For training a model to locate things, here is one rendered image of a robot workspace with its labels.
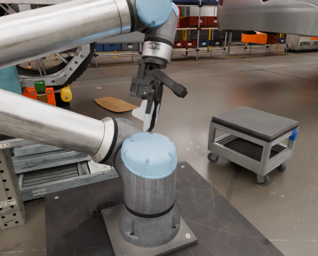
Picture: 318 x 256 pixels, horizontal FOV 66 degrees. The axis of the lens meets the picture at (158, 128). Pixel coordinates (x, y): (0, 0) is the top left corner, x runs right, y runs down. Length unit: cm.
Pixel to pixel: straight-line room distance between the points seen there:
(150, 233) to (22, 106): 47
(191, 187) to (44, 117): 58
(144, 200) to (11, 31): 47
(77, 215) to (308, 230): 103
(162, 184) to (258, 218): 81
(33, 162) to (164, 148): 107
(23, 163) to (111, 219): 88
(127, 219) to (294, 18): 279
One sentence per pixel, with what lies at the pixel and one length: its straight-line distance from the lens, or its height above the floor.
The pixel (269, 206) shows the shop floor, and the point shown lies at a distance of 147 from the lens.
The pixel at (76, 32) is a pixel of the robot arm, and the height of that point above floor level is 87.
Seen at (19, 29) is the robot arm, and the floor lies 87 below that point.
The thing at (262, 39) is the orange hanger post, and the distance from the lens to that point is 506.
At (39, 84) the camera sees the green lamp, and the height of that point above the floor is 65.
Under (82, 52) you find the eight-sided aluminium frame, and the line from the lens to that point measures 140.
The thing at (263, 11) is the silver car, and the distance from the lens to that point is 325.
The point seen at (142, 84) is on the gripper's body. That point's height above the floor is 72.
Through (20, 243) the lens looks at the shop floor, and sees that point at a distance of 133.
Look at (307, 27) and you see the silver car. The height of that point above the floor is 83.
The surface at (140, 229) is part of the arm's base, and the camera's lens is 73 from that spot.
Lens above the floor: 88
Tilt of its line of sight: 23 degrees down
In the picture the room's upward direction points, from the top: straight up
